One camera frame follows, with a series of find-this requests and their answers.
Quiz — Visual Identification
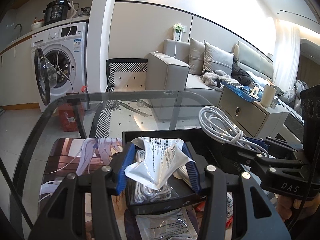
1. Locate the white printed plastic pouch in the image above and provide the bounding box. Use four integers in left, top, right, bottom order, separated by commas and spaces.
125, 137, 190, 190

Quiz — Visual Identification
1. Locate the white cable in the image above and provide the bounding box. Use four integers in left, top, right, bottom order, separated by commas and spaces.
198, 105, 270, 157

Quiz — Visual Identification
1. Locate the right hand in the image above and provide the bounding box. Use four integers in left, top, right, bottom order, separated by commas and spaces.
276, 195, 302, 221

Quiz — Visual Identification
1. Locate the grey drawer cabinet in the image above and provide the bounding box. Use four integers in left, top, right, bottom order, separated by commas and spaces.
218, 87, 289, 138

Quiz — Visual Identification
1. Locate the black cardboard box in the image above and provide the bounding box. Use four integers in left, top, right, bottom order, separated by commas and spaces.
121, 127, 242, 215

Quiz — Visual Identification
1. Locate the glass round table top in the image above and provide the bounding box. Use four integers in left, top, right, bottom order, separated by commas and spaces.
8, 90, 304, 240

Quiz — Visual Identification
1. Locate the white paper cup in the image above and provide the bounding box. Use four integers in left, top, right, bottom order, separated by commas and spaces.
260, 84, 277, 108

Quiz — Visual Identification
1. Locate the blue book on cabinet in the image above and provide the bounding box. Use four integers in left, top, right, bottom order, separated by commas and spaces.
221, 81, 262, 102

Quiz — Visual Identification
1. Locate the anime printed desk mat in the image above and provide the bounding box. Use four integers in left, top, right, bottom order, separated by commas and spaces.
38, 137, 234, 240

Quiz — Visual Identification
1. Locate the black jacket on sofa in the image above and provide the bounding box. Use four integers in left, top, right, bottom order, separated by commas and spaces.
231, 56, 255, 86

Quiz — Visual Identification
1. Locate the red plastic basket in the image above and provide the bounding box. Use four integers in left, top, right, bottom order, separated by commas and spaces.
57, 93, 85, 132

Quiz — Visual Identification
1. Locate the grey sofa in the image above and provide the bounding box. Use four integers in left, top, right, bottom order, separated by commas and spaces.
145, 38, 274, 106

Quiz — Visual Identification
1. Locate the grey fluffy cloth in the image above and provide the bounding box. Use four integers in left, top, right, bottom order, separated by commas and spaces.
200, 70, 233, 91

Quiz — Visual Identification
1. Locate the grey cushion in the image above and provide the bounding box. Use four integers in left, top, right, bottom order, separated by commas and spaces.
203, 41, 234, 75

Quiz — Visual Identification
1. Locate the beige cushion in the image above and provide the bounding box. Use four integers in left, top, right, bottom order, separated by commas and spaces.
189, 37, 205, 75

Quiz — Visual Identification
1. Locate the white washing machine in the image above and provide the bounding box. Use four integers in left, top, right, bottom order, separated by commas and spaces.
31, 22, 87, 112

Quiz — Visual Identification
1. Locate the black pressure cooker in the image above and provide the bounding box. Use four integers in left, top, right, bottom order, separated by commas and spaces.
43, 0, 71, 25

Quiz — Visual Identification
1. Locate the wall socket with plugs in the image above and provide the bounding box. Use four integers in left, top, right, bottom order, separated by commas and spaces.
172, 23, 187, 41

